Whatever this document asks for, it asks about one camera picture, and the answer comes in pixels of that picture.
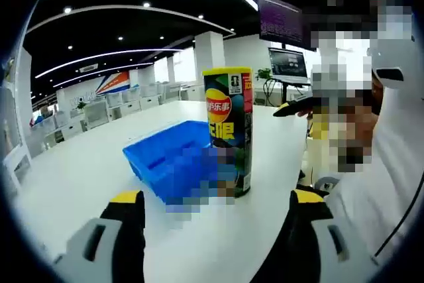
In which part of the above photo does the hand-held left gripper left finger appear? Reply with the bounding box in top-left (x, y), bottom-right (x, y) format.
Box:
top-left (54, 189), bottom-right (147, 283)

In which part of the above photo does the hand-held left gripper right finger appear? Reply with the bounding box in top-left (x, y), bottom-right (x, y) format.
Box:
top-left (254, 188), bottom-right (378, 283)

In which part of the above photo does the dark printed chip container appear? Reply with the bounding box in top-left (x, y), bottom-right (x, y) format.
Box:
top-left (203, 72), bottom-right (254, 199)

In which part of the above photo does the yellow round container lid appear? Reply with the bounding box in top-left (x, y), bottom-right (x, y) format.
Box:
top-left (202, 66), bottom-right (254, 78)

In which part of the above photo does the blue plastic box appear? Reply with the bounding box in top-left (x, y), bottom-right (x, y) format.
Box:
top-left (122, 119), bottom-right (213, 205)

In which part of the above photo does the black monitor stand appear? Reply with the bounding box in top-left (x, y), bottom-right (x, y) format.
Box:
top-left (262, 77), bottom-right (290, 107)

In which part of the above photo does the dark laptop screen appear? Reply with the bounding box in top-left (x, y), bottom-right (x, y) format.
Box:
top-left (268, 47), bottom-right (311, 85)

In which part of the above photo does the grey worn device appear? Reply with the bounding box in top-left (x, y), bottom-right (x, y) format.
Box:
top-left (313, 176), bottom-right (342, 194)

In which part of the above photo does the purple computer monitor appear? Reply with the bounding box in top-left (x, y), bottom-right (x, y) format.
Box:
top-left (257, 0), bottom-right (304, 49)

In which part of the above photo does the white table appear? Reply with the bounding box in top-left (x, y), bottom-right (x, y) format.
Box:
top-left (13, 99), bottom-right (332, 283)

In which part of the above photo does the person's white clothing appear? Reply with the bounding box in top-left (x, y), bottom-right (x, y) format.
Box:
top-left (326, 90), bottom-right (424, 264)

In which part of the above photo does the white shelf unit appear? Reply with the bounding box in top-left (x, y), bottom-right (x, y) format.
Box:
top-left (0, 47), bottom-right (34, 194)

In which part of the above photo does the row of white office desks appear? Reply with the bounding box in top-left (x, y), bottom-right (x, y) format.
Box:
top-left (32, 82), bottom-right (206, 146)

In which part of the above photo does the black cable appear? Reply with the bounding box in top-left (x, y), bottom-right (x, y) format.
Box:
top-left (372, 193), bottom-right (420, 261)

